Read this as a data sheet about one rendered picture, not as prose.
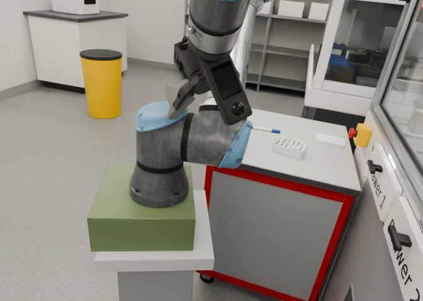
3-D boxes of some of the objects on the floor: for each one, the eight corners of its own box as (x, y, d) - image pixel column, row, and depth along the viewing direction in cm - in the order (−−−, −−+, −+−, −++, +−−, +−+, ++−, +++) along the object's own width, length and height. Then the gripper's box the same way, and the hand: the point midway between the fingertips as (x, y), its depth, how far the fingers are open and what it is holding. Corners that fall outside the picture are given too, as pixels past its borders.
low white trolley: (191, 285, 154) (204, 153, 119) (223, 211, 207) (238, 105, 173) (310, 325, 141) (361, 190, 106) (311, 235, 194) (345, 126, 160)
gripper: (248, -9, 49) (226, 62, 68) (135, 31, 44) (144, 97, 62) (278, 31, 47) (247, 94, 66) (163, 79, 42) (163, 132, 60)
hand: (203, 107), depth 63 cm, fingers open, 14 cm apart
